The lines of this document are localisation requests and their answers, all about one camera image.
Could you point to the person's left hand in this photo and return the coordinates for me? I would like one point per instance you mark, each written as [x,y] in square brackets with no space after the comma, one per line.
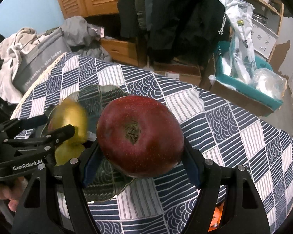
[12,194]

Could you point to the clear plastic bag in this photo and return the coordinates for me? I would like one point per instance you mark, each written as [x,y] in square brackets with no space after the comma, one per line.
[269,83]

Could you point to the cardboard box under bin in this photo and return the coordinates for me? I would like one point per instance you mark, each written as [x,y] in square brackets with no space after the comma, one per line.
[198,76]

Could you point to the red apple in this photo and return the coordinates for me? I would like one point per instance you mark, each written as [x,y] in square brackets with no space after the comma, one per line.
[144,140]

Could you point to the pointed yellow-green pear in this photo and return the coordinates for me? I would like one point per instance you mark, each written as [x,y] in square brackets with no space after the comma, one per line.
[70,112]

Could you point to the wooden drawer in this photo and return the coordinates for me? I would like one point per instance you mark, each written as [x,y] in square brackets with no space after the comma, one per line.
[125,52]

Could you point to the white printed rice bag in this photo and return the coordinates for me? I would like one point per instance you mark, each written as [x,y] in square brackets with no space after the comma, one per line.
[241,48]

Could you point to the black hanging jacket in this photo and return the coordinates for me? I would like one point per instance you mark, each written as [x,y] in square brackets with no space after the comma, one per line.
[186,29]

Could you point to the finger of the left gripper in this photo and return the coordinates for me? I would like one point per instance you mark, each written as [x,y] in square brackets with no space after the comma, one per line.
[11,128]
[51,140]

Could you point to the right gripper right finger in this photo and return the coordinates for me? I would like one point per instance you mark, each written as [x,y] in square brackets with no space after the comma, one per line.
[243,210]

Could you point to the grey fabric storage bag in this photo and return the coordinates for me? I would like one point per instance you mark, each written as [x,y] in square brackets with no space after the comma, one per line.
[39,58]

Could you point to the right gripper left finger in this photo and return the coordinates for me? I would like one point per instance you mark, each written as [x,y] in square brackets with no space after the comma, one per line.
[38,209]

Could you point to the white storage drawer box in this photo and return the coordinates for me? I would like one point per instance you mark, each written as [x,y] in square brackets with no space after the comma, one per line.
[264,39]

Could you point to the large orange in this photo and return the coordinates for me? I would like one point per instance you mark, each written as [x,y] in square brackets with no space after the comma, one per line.
[216,217]

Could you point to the clear glass plate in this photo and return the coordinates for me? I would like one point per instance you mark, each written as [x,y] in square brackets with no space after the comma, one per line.
[98,102]

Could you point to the blue white patterned tablecloth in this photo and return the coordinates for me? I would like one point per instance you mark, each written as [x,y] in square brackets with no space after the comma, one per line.
[222,131]

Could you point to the round yellow-green pear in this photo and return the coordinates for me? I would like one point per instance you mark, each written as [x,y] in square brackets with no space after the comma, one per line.
[67,151]

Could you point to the wooden shelf rack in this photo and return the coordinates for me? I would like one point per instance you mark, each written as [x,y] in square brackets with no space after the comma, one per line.
[270,14]

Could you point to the grey clothes pile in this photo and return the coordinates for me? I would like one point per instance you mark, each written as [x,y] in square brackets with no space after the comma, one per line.
[83,38]

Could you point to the beige cloth pile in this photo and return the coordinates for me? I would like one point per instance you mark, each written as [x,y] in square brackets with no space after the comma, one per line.
[12,51]

